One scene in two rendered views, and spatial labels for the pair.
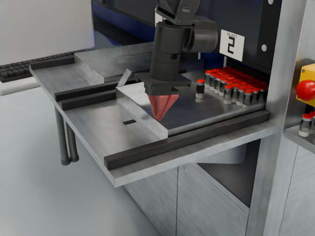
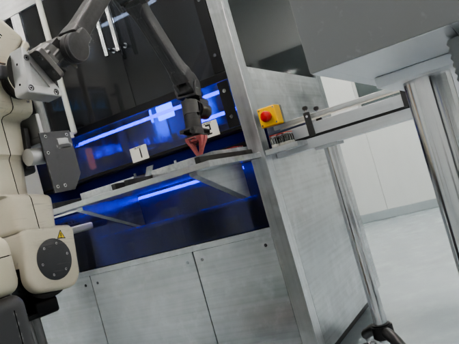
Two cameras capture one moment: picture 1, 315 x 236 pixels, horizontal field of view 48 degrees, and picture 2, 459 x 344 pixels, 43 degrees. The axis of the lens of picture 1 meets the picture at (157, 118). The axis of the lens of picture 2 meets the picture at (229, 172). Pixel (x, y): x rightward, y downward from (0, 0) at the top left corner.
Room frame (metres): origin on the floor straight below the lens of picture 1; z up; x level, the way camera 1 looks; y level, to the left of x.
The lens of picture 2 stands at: (-1.01, 1.01, 0.77)
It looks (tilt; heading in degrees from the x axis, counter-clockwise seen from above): 2 degrees up; 327
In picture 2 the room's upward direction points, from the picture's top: 16 degrees counter-clockwise
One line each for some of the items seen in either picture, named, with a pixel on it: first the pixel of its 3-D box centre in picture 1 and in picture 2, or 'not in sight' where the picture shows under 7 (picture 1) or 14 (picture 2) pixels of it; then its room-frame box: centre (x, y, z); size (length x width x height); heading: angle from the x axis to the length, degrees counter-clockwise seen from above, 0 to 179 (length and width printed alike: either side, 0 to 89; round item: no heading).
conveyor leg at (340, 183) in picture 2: not in sight; (356, 241); (0.60, -0.52, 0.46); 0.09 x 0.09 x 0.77; 30
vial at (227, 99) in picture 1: (228, 94); not in sight; (0.82, -0.18, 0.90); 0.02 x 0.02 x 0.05
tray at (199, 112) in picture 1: (198, 98); (205, 162); (0.81, -0.10, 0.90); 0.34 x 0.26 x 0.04; 120
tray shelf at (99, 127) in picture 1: (143, 90); (160, 182); (0.93, 0.04, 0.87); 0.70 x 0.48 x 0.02; 30
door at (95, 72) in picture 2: not in sight; (76, 57); (1.33, 0.07, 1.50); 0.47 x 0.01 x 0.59; 30
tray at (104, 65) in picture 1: (137, 61); (134, 184); (1.11, 0.06, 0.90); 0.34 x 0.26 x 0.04; 120
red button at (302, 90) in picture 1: (308, 89); (266, 116); (0.63, -0.29, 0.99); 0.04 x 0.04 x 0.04; 30
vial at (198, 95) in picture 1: (200, 89); not in sight; (0.85, -0.11, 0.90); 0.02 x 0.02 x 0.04
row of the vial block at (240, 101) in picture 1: (226, 88); not in sight; (0.86, -0.18, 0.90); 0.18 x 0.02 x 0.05; 30
